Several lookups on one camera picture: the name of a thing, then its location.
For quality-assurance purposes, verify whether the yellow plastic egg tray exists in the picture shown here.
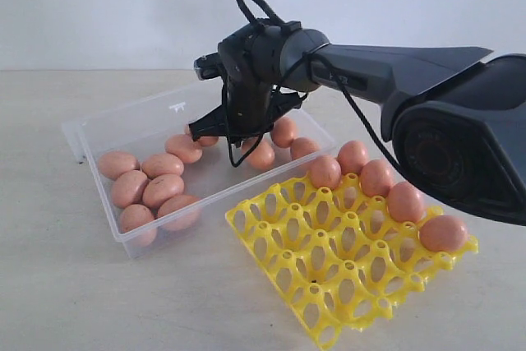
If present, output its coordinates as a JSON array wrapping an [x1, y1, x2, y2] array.
[[225, 174, 478, 350]]

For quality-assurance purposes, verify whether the brown egg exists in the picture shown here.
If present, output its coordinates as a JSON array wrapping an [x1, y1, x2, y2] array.
[[141, 153, 184, 179], [242, 137, 275, 171], [110, 170, 150, 209], [118, 204, 157, 247], [270, 117, 298, 149], [336, 141, 369, 175], [184, 124, 219, 147], [419, 215, 468, 252], [97, 150, 140, 180], [359, 159, 394, 197], [142, 173, 184, 209], [309, 155, 342, 190], [289, 136, 320, 161], [156, 195, 203, 233], [164, 134, 203, 164], [387, 182, 424, 223]]

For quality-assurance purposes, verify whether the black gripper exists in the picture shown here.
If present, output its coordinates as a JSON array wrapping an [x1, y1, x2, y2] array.
[[188, 78, 307, 150]]

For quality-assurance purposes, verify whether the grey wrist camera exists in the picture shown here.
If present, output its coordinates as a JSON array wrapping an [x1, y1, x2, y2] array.
[[193, 53, 226, 81]]

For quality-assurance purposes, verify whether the clear plastic storage box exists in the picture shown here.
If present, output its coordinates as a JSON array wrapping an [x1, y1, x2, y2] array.
[[76, 81, 338, 261]]

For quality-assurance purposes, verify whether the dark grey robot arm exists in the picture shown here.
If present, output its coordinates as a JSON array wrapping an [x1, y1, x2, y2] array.
[[190, 24, 525, 225]]

